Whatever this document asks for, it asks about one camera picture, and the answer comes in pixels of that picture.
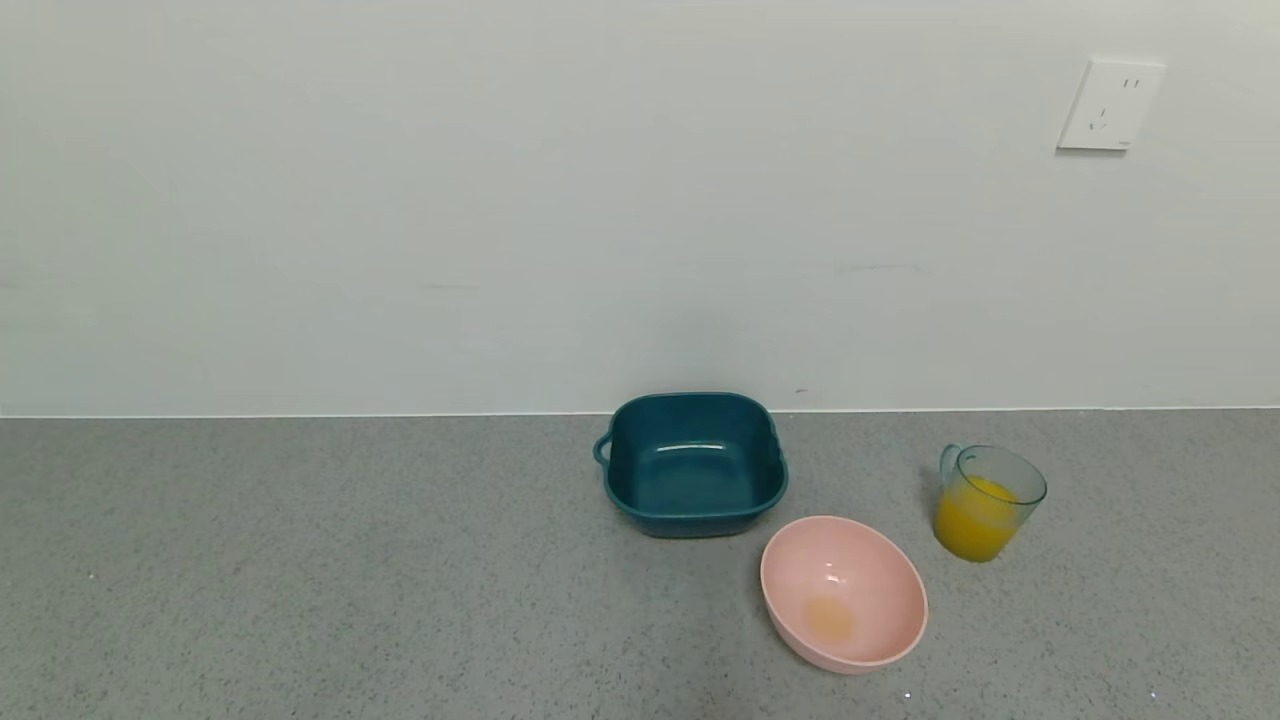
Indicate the orange juice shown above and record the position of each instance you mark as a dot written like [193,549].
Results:
[970,525]

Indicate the translucent blue ribbed cup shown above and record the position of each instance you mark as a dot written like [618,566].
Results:
[1010,475]

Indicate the pink plastic bowl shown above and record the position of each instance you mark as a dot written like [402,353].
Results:
[850,580]

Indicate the teal square plastic basin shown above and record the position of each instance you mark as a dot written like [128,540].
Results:
[690,480]

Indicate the white wall socket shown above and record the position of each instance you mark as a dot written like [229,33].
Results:
[1110,105]

